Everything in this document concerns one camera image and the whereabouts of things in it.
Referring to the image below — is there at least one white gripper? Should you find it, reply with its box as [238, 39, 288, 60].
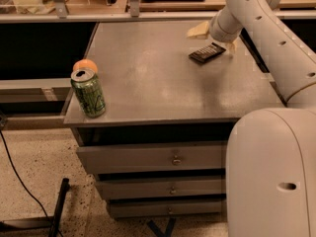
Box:
[187, 8, 243, 54]

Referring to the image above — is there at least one black rxbar chocolate wrapper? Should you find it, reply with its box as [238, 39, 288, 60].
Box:
[189, 42, 226, 63]

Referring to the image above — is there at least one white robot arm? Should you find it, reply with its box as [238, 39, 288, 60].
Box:
[209, 0, 316, 237]

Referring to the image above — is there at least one green soda can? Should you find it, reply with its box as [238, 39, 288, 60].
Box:
[71, 67, 106, 118]

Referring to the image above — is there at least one top grey drawer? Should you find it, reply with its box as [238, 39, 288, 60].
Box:
[77, 141, 226, 174]

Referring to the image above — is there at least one grey drawer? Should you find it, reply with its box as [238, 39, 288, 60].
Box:
[77, 141, 226, 174]
[107, 198, 226, 218]
[96, 176, 226, 199]

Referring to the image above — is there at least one grey drawer cabinet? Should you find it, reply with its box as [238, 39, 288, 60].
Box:
[64, 21, 274, 205]

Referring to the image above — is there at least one orange fruit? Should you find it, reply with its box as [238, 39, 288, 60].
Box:
[73, 59, 98, 72]

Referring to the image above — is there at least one middle grey drawer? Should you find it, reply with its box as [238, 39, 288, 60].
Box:
[96, 176, 226, 199]

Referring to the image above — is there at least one bottom grey drawer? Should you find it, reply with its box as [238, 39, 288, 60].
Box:
[107, 198, 226, 218]

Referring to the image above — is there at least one black metal stand leg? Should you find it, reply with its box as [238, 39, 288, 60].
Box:
[0, 178, 70, 237]

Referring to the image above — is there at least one metal shelf rail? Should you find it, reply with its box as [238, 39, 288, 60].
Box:
[0, 0, 316, 24]

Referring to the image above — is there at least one black floor cable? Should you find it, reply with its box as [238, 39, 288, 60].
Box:
[0, 128, 65, 237]

